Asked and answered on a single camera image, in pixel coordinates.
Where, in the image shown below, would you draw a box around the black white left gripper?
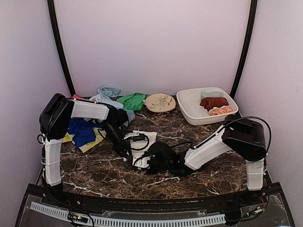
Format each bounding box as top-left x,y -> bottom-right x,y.
102,121 -> 132,160

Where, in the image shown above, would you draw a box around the cream white embroidered towel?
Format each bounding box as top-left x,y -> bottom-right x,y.
124,131 -> 157,157

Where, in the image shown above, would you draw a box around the orange bunny pattern towel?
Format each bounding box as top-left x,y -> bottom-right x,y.
208,105 -> 234,116

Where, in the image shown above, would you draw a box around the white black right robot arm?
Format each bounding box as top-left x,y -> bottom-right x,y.
129,115 -> 271,205

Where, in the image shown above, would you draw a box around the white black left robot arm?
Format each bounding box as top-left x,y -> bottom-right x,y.
39,93 -> 132,187

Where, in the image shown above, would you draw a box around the yellow white cloth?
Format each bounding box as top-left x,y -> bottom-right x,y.
63,127 -> 106,153

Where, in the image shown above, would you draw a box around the light blue dotted towel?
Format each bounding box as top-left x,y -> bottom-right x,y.
89,93 -> 135,122

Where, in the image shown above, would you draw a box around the dark blue towel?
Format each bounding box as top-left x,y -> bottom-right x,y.
68,118 -> 99,147

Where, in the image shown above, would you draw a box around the green cloth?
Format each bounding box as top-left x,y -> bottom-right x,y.
117,93 -> 149,111

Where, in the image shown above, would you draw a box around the light blue crumpled cloth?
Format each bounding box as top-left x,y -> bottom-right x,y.
97,86 -> 121,98

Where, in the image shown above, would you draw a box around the beige round embroidered cloth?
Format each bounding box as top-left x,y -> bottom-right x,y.
145,93 -> 176,113

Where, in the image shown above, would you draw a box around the white plastic tub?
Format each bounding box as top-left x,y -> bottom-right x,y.
176,87 -> 239,126

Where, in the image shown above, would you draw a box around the pink cloth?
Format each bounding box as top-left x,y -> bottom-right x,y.
72,95 -> 83,100

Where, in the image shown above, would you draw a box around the rust brown rolled towel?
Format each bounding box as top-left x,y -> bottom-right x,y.
200,97 -> 229,111

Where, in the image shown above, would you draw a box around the small green circuit board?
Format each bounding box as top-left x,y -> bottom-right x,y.
67,212 -> 89,224

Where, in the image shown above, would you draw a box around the pale green rolled towel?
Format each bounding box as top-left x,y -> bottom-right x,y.
200,91 -> 223,99

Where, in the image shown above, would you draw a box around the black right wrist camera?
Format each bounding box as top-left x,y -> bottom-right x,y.
148,142 -> 178,165

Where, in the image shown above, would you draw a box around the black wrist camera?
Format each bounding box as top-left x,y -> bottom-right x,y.
107,109 -> 129,127
148,142 -> 178,165

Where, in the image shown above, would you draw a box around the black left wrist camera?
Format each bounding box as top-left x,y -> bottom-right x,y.
107,109 -> 129,127

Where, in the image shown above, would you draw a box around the black table front rail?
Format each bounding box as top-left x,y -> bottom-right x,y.
42,189 -> 268,212

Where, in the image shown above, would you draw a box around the white slotted cable duct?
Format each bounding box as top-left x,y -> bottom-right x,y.
29,202 -> 226,227

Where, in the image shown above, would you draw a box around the black left corner post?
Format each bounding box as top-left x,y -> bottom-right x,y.
47,0 -> 76,96

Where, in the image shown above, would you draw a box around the black corner post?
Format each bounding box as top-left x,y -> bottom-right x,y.
230,0 -> 258,98
47,0 -> 76,96

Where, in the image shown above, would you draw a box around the black right corner post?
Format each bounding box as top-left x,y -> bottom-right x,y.
230,0 -> 258,98

